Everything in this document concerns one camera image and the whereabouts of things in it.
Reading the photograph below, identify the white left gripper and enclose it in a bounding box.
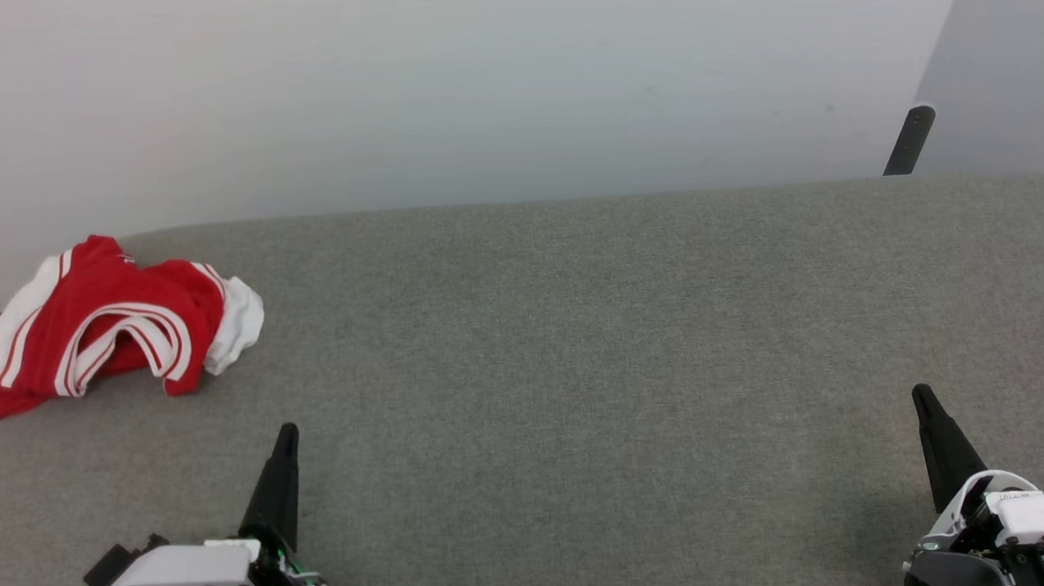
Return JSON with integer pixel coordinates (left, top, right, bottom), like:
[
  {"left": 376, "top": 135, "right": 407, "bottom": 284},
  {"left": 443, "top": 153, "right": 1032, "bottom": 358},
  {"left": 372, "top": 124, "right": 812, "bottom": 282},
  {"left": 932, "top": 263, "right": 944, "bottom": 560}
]
[{"left": 90, "top": 421, "right": 340, "bottom": 586}]

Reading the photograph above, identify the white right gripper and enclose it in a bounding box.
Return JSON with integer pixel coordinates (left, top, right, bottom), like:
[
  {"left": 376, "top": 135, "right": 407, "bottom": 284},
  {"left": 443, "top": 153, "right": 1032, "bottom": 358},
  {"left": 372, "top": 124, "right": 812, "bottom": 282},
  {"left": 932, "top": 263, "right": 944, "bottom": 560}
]
[{"left": 894, "top": 378, "right": 1044, "bottom": 586}]

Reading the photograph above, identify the red and white shirt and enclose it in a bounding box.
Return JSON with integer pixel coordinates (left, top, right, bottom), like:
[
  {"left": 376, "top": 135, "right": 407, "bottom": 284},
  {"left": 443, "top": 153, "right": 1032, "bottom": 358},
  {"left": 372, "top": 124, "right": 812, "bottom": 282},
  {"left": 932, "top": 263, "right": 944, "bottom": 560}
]
[{"left": 0, "top": 228, "right": 269, "bottom": 420}]

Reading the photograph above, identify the black metal post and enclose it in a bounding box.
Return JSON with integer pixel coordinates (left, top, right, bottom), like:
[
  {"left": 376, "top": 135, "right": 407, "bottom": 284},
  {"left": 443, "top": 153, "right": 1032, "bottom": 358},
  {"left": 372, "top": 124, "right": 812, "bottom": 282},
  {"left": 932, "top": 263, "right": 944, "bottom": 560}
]
[{"left": 879, "top": 105, "right": 939, "bottom": 177}]

